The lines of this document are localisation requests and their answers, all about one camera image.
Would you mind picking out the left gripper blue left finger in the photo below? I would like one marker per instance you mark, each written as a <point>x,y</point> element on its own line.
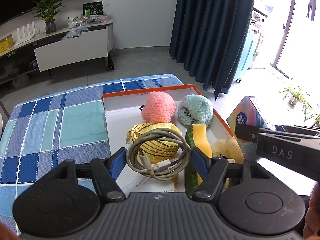
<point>105,173</point>

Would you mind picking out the yellow green sponge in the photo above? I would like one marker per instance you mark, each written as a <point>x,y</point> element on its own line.
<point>196,136</point>

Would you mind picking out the pink fluffy slipper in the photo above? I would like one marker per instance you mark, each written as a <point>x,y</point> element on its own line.
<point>159,107</point>

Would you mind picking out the blue checkered tablecloth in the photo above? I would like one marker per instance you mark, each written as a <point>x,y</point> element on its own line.
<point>70,124</point>

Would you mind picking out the white tv cabinet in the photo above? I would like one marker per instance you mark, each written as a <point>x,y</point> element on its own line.
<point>51,51</point>

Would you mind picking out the black green sign box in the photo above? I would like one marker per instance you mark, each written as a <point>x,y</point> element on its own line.
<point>93,9</point>

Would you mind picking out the blue tissue pack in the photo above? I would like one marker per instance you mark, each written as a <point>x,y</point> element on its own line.
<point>249,111</point>

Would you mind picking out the dark blue curtain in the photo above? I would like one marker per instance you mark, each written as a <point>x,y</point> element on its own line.
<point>208,37</point>

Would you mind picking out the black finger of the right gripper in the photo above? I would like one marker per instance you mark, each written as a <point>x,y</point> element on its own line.
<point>246,133</point>
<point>313,131</point>

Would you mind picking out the light blue fluffy slipper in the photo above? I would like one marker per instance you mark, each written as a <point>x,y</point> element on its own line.
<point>195,109</point>

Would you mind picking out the white face mask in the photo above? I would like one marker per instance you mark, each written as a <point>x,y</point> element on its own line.
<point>130,182</point>

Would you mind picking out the right human hand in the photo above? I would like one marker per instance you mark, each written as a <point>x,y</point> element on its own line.
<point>312,219</point>

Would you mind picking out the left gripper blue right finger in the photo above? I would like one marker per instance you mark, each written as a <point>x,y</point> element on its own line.
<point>212,171</point>

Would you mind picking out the potted plant in vase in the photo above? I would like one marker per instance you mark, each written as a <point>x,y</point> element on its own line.
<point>47,10</point>

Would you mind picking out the yellow box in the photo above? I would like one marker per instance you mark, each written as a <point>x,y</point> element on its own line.
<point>6,43</point>

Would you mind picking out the orange white shoebox lid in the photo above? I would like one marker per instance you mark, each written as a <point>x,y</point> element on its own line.
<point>122,113</point>

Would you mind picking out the white wifi router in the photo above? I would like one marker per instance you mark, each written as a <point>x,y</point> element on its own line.
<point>25,33</point>

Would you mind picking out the orange yellow cloth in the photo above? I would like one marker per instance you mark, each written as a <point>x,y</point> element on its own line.
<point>174,179</point>

